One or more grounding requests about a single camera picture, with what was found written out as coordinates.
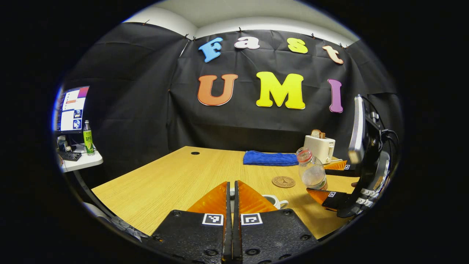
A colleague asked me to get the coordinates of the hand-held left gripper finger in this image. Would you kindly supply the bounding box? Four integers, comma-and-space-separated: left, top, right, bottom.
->
233, 180, 319, 264
148, 181, 232, 264

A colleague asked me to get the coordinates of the clear plastic water bottle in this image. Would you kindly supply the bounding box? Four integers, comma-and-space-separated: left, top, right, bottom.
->
296, 147, 328, 190

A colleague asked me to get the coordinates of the white ceramic teacup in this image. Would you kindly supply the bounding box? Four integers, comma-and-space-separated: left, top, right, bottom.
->
262, 194, 289, 210

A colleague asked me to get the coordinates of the round brown coaster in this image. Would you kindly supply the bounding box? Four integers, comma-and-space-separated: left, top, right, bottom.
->
272, 176, 296, 188

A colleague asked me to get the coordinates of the green drink bottle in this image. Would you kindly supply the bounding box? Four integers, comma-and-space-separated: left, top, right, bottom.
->
83, 120, 95, 156

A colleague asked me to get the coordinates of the white toaster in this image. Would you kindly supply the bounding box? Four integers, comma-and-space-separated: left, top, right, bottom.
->
304, 135, 336, 164

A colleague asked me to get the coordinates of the blue folded cloth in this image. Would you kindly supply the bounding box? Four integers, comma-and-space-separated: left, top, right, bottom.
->
243, 150, 299, 166

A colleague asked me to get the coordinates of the white side table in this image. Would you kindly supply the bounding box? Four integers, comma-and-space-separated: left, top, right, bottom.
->
57, 145, 104, 173

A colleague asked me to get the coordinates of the black keyboard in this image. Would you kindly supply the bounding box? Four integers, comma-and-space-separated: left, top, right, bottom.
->
59, 151, 82, 162

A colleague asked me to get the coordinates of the computer monitor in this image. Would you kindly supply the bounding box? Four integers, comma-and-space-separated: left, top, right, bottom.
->
54, 86, 90, 133

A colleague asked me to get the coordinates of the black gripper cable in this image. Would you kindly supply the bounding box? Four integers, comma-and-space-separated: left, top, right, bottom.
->
363, 96, 400, 162

